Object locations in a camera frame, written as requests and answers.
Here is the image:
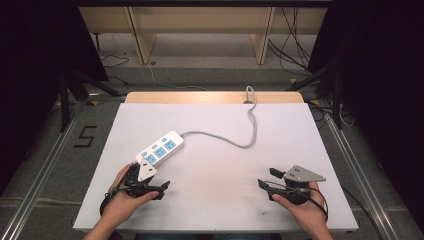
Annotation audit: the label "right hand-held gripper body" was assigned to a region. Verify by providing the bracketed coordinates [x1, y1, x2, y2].
[283, 164, 327, 206]

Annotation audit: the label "light wooden shelf unit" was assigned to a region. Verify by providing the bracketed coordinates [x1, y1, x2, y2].
[79, 6, 328, 66]

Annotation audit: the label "black metal stand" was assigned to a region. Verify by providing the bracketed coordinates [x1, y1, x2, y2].
[58, 68, 122, 134]
[285, 58, 345, 130]

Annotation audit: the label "person's right hand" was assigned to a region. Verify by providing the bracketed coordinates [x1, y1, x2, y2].
[272, 181, 330, 231]

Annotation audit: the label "metal floor rail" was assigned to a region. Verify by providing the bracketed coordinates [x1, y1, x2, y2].
[323, 114, 402, 240]
[0, 105, 83, 240]

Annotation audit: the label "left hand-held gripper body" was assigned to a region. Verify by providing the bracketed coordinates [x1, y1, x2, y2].
[124, 159, 158, 199]

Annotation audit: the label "person's dark trousers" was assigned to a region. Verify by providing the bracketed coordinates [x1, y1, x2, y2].
[134, 232, 283, 240]

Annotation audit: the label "bundle of black cables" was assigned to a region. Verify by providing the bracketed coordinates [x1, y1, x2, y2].
[267, 6, 315, 78]

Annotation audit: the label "person's left hand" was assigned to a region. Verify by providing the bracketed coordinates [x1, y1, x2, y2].
[102, 163, 160, 230]

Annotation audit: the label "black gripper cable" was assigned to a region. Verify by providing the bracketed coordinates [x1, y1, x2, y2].
[99, 166, 135, 218]
[299, 185, 380, 240]

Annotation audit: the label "white table board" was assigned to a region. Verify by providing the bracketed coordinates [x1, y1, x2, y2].
[72, 102, 360, 234]

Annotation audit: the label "white power strip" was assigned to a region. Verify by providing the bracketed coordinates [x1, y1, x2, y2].
[135, 130, 185, 168]

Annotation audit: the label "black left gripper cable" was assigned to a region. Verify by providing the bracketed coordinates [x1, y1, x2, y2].
[99, 166, 135, 218]

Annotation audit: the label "thin black floor cable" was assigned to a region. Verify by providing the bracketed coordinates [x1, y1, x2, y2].
[99, 54, 131, 86]

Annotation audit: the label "dark curtain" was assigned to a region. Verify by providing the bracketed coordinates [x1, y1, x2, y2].
[307, 0, 424, 234]
[0, 0, 110, 198]

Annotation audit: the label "grey power strip cable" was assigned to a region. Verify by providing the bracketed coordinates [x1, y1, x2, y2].
[181, 85, 259, 150]

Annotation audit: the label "white floor cable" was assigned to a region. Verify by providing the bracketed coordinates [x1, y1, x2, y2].
[145, 62, 208, 92]

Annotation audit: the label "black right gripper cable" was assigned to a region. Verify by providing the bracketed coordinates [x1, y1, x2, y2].
[299, 185, 380, 240]

